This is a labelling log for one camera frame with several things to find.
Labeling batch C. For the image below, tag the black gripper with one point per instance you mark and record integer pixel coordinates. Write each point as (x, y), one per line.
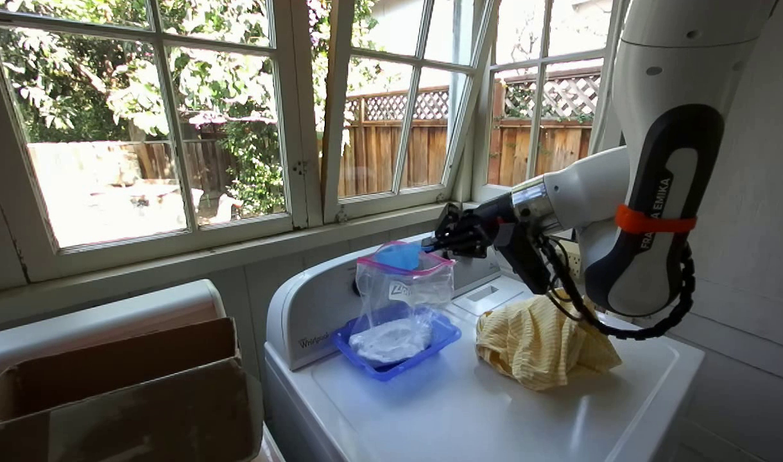
(494, 229)

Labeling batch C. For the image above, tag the narrow white window frame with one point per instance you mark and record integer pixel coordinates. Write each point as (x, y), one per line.
(543, 104)

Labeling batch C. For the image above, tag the blue plastic tray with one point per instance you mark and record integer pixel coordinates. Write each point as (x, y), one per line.
(436, 343)

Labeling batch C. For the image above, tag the white washing machine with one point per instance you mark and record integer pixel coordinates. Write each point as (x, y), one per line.
(457, 419)

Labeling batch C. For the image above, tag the white dryer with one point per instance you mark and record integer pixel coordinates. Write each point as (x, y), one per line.
(109, 312)

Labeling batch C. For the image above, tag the yellow waffle towel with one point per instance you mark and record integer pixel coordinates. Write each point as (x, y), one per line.
(535, 343)

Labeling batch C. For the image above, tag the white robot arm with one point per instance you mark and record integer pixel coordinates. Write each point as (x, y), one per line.
(664, 85)

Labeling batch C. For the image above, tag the wide white window frame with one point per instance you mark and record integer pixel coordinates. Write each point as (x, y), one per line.
(300, 111)

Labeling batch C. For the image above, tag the clear zip bag with powder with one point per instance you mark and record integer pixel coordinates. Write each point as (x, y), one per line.
(399, 317)

